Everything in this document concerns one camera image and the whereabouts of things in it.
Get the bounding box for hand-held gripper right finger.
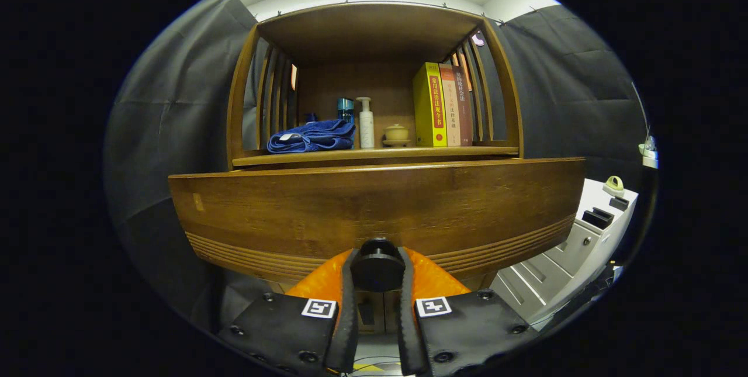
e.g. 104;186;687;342
397;247;538;377

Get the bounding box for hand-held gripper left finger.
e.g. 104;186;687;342
217;248;360;377

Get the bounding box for black round drawer knob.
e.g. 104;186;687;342
351;238;406;293

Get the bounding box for wooden drawer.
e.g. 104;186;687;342
168;158;587;284

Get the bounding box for wooden cabinet door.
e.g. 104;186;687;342
385;291;400;334
359;291;385;334

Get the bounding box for wooden countertop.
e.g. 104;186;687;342
233;144;520;168

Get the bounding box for white drawer unit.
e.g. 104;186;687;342
491;177;639;331

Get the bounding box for wooden cabinet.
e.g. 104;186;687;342
168;2;587;337

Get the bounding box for blue towel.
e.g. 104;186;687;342
267;119;356;154

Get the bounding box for white pump bottle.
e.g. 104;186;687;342
356;96;375;149

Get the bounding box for beige lidded teacup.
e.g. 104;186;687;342
382;124;412;148

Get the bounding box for yellow book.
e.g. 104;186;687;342
413;62;448;148

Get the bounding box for brown book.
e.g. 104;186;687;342
453;66;474;146

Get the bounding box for orange and beige book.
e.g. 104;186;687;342
438;63;462;147

